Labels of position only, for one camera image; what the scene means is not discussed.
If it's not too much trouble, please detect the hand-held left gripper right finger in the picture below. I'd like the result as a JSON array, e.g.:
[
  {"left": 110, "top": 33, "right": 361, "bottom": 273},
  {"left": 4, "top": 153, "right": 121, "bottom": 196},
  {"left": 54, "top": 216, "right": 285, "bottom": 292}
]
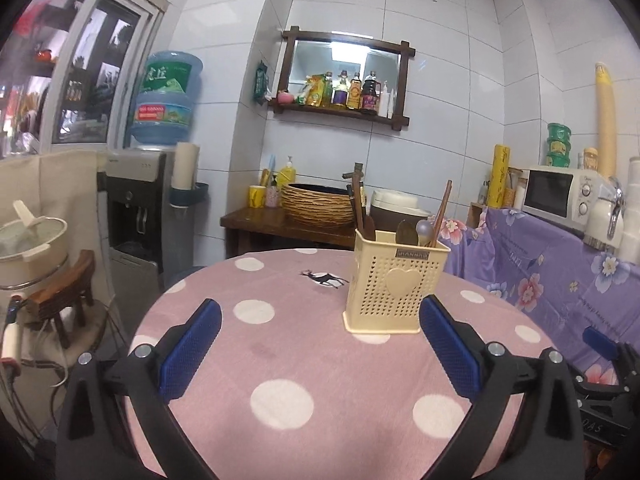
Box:
[{"left": 420, "top": 294, "right": 586, "bottom": 480}]

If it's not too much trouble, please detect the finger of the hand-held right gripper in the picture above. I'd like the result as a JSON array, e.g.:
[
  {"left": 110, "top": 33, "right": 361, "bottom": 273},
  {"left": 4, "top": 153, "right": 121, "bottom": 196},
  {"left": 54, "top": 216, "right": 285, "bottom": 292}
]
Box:
[
  {"left": 570, "top": 367, "right": 640, "bottom": 403},
  {"left": 581, "top": 326, "right": 640, "bottom": 386}
]

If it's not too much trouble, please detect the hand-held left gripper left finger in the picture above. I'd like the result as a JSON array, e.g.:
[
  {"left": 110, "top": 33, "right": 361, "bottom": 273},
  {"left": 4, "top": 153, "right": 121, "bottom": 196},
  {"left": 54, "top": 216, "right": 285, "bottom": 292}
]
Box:
[{"left": 56, "top": 299, "right": 223, "bottom": 480}]

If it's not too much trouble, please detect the cream plastic utensil holder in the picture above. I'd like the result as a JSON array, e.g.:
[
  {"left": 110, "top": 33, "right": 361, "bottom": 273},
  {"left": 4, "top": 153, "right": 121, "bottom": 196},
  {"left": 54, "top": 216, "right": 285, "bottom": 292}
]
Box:
[{"left": 343, "top": 229, "right": 451, "bottom": 335}]

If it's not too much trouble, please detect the wooden spoon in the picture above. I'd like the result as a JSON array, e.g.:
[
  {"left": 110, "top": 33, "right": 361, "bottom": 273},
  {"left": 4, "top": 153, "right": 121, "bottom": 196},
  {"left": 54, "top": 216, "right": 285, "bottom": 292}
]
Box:
[{"left": 396, "top": 220, "right": 419, "bottom": 249}]

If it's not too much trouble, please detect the brown wooden chopstick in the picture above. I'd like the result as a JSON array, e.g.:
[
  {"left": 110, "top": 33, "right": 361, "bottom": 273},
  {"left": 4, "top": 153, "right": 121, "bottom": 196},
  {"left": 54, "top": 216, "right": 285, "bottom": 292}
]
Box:
[
  {"left": 351, "top": 182, "right": 369, "bottom": 241},
  {"left": 434, "top": 180, "right": 453, "bottom": 247},
  {"left": 432, "top": 187, "right": 450, "bottom": 248}
]

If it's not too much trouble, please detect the purple floral cloth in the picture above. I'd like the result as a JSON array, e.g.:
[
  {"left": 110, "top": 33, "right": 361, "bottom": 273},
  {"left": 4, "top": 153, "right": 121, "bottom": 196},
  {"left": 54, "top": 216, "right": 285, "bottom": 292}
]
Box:
[{"left": 440, "top": 207, "right": 640, "bottom": 386}]

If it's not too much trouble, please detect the pink polka dot tablecloth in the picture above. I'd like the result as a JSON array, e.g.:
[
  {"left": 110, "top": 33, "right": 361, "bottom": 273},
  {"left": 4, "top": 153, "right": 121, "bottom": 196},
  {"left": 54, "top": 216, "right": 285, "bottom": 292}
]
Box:
[{"left": 125, "top": 249, "right": 566, "bottom": 480}]

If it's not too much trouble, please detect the white kettle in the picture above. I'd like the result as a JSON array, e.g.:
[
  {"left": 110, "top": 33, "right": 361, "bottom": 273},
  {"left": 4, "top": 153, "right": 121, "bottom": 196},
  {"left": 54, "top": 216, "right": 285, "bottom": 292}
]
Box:
[{"left": 582, "top": 177, "right": 626, "bottom": 253}]

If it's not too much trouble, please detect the stack of white paper cups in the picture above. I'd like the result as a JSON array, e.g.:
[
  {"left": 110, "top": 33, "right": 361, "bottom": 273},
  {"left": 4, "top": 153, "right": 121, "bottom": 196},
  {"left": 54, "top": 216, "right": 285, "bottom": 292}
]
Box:
[{"left": 620, "top": 157, "right": 640, "bottom": 261}]

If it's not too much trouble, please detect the wooden side table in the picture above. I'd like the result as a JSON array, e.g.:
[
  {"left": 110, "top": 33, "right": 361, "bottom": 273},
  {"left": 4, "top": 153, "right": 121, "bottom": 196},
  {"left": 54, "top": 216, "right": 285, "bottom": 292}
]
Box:
[{"left": 220, "top": 207, "right": 361, "bottom": 258}]

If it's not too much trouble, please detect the grey water dispenser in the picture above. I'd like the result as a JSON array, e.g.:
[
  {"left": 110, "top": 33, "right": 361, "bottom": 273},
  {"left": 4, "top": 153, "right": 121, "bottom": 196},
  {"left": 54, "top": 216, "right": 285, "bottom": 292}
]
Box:
[{"left": 97, "top": 149, "right": 201, "bottom": 306}]

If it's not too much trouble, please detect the small wooden stool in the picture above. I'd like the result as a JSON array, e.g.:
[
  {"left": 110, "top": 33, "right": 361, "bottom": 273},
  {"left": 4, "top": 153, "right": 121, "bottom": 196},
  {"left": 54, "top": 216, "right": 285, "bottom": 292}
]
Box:
[{"left": 22, "top": 250, "right": 98, "bottom": 348}]

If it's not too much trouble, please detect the blue cup holder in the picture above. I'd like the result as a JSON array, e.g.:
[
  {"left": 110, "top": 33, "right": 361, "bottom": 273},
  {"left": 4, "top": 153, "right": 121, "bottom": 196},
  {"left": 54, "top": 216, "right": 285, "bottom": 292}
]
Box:
[{"left": 167, "top": 181, "right": 211, "bottom": 209}]

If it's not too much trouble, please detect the white brown rice cooker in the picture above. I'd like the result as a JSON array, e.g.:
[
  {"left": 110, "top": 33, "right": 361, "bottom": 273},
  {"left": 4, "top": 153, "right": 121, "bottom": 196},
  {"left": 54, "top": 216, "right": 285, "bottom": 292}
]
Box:
[{"left": 369, "top": 189, "right": 432, "bottom": 233}]

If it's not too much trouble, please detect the white microwave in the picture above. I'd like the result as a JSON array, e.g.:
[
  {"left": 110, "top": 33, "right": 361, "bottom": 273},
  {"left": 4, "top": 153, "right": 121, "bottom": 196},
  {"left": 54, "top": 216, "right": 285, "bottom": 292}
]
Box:
[{"left": 520, "top": 165, "right": 613, "bottom": 233}]

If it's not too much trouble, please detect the white paper cup sleeve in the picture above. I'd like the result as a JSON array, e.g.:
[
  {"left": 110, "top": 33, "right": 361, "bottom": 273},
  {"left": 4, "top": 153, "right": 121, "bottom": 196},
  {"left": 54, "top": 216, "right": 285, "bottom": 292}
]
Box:
[{"left": 172, "top": 142, "right": 201, "bottom": 193}]

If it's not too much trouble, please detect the yellow roll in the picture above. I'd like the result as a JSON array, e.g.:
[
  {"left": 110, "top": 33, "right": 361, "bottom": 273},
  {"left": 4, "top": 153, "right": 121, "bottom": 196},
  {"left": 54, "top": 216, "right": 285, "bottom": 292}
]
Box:
[{"left": 489, "top": 144, "right": 512, "bottom": 208}]

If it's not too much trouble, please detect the wicker basin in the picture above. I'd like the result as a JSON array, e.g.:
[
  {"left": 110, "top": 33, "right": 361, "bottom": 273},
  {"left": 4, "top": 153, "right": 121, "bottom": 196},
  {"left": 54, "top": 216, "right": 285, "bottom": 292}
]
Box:
[{"left": 280, "top": 182, "right": 368, "bottom": 226}]

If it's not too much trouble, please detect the white pot with lid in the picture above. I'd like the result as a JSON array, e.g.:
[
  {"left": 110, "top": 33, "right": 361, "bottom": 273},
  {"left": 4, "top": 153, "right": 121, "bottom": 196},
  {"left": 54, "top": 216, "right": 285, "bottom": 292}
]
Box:
[{"left": 0, "top": 200, "right": 68, "bottom": 286}]

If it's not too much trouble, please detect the yellow soap dispenser bottle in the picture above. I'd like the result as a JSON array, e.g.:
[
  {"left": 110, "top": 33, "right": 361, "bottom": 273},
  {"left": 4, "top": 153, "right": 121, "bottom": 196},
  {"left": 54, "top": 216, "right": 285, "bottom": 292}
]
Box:
[{"left": 276, "top": 155, "right": 297, "bottom": 188}]

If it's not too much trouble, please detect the stack of yellow paper cups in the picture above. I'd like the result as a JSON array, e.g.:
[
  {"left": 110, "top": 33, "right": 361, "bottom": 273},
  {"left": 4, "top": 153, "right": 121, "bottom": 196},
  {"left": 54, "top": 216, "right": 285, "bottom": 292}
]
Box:
[{"left": 594, "top": 62, "right": 617, "bottom": 178}]

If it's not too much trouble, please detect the blue water jug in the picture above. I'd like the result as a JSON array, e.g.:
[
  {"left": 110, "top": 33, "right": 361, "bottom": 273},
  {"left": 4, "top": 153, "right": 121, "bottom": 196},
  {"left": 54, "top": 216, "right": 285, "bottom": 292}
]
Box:
[{"left": 130, "top": 50, "right": 204, "bottom": 148}]

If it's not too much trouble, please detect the dark sauce bottle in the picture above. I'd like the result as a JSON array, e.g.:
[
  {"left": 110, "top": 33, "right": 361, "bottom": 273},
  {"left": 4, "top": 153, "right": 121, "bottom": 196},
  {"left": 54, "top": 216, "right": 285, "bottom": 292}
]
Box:
[{"left": 361, "top": 71, "right": 379, "bottom": 114}]

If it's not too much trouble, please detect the green hanging packet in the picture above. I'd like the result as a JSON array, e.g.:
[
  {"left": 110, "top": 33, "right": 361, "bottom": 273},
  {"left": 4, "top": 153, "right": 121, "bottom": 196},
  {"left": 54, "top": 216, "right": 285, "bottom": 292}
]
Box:
[{"left": 252, "top": 60, "right": 271, "bottom": 106}]

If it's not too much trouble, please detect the purple label bottle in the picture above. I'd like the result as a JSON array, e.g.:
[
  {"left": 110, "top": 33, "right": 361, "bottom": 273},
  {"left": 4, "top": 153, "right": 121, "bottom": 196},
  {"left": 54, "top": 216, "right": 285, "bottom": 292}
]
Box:
[{"left": 332, "top": 70, "right": 349, "bottom": 108}]

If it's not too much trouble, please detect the yellow seasoning packet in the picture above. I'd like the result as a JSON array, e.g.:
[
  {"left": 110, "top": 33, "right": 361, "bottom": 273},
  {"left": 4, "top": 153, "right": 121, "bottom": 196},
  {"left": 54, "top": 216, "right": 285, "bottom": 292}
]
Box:
[{"left": 299, "top": 74, "right": 326, "bottom": 107}]

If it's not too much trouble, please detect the sliding glass window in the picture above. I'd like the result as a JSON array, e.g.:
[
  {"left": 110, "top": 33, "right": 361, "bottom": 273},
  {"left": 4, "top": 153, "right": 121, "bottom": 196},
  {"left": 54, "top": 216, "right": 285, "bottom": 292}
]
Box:
[{"left": 0, "top": 0, "right": 166, "bottom": 158}]

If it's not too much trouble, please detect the wooden framed mirror shelf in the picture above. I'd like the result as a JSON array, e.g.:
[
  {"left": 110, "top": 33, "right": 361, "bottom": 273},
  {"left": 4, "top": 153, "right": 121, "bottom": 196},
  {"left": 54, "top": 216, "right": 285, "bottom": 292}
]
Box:
[{"left": 267, "top": 26, "right": 417, "bottom": 133}]

